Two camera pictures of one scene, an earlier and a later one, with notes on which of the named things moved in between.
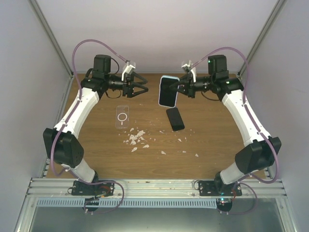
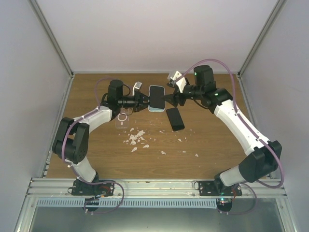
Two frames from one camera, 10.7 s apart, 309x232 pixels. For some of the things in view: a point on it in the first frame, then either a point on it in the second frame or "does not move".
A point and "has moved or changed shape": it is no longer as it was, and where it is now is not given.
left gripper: x=128 y=89 to x=139 y=104
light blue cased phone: x=167 y=95 has moved or changed shape
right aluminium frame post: x=272 y=16 does not move
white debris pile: x=135 y=137 does not move
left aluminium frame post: x=52 y=37 does not move
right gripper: x=186 y=79 to x=174 y=98
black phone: x=175 y=119 does not move
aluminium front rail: x=154 y=188 does not move
